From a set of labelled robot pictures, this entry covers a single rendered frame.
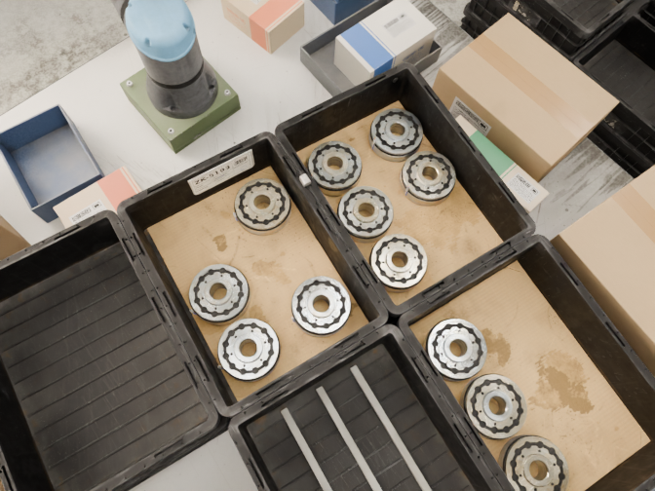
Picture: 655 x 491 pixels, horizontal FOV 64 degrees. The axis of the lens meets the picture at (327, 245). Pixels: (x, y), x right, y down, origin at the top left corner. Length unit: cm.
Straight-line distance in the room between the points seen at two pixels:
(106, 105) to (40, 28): 125
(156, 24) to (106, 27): 142
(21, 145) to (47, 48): 118
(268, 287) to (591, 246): 57
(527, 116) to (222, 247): 65
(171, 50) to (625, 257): 88
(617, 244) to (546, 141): 24
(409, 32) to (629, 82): 91
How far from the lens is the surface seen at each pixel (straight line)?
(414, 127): 106
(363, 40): 125
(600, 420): 103
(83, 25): 250
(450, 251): 99
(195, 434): 83
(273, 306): 93
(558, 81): 121
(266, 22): 130
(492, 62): 119
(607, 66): 198
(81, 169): 126
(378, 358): 92
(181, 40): 104
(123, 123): 130
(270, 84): 129
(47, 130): 133
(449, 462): 94
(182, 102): 116
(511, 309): 100
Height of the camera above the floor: 174
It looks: 71 degrees down
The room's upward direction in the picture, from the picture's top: 6 degrees clockwise
